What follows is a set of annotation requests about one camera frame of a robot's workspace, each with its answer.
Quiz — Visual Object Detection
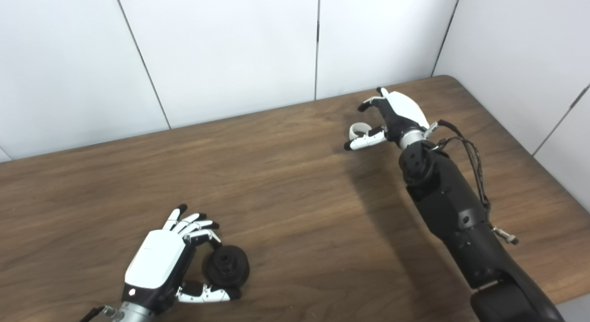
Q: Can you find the white and black left hand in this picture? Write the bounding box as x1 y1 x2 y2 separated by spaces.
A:
121 204 242 312

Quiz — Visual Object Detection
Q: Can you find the white and black right hand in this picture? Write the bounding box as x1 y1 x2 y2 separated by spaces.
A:
344 87 431 151

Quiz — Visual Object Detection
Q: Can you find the white ring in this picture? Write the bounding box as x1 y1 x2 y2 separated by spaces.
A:
348 122 372 141

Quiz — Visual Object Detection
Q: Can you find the round black part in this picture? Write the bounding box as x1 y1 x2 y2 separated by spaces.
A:
202 244 251 289

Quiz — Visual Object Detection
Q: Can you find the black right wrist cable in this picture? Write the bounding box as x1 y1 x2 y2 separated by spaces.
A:
425 119 520 245

